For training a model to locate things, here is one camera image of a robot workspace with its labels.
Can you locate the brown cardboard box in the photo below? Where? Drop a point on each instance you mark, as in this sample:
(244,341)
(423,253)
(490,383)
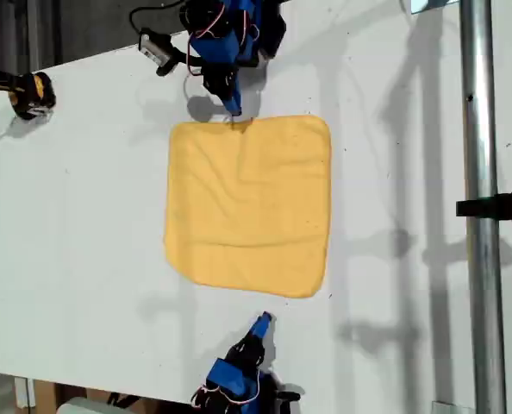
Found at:
(45,394)

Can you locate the white table bracket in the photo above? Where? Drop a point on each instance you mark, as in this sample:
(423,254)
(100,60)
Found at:
(23,392)

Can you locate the yellow towel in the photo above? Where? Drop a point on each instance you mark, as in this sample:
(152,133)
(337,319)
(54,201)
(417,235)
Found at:
(247,207)

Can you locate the black clamp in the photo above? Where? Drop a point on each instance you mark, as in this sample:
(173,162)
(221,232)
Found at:
(497,207)

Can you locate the gripper camera stalk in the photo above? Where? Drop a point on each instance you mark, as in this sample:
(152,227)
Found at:
(172,62)
(288,394)

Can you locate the steel post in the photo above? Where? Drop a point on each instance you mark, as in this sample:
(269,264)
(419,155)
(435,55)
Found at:
(480,129)

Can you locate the white container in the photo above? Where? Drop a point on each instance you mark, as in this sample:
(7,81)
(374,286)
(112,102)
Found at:
(81,406)

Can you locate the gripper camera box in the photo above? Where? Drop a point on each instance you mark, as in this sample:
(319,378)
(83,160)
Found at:
(154,45)
(284,407)

